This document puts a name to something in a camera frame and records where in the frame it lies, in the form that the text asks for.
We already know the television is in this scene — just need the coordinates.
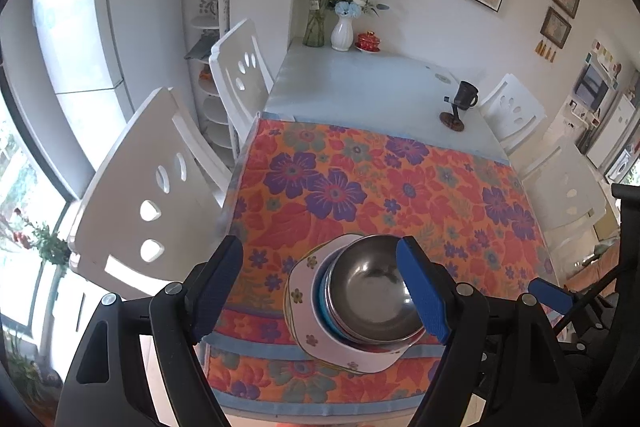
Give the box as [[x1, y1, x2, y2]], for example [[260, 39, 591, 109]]
[[575, 64, 613, 110]]

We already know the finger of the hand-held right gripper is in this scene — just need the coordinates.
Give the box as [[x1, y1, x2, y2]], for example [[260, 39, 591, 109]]
[[528, 267, 621, 323]]

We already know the potted green plant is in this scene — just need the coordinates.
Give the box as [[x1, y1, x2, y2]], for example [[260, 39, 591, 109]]
[[15, 207, 71, 268]]

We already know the white vase with flowers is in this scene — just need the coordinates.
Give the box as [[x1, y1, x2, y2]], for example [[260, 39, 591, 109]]
[[331, 0, 388, 52]]

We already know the black stand with wooden base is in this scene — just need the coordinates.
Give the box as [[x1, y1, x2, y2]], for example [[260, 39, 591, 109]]
[[439, 96, 466, 131]]

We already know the orange floral tablecloth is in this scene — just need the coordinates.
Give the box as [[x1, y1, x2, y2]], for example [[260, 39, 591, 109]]
[[197, 116, 563, 413]]

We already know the blue stainless steel bowl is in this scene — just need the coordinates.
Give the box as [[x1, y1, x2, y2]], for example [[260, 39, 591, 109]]
[[313, 252, 351, 340]]

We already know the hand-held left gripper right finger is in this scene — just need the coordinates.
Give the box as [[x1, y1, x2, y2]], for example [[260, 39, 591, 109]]
[[396, 235, 583, 427]]

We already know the white corner shelf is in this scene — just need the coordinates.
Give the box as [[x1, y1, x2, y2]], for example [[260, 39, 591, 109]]
[[184, 0, 236, 158]]

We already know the red lidded teacup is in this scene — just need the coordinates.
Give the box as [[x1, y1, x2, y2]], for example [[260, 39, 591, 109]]
[[355, 30, 382, 54]]

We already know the red stainless steel bowl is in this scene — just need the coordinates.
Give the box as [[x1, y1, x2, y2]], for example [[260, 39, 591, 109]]
[[326, 235, 425, 344]]

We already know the white tree printed plate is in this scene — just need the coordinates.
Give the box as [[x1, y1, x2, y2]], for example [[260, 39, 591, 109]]
[[283, 234, 418, 375]]

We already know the dark mug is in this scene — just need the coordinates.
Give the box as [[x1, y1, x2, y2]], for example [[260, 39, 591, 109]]
[[452, 81, 479, 110]]

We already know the white dining chair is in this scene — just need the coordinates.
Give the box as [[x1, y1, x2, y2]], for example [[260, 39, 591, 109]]
[[67, 87, 233, 303], [475, 73, 547, 155], [209, 18, 275, 162], [520, 142, 608, 278]]

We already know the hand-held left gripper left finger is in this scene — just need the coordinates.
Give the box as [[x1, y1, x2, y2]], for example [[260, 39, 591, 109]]
[[55, 235, 245, 427]]

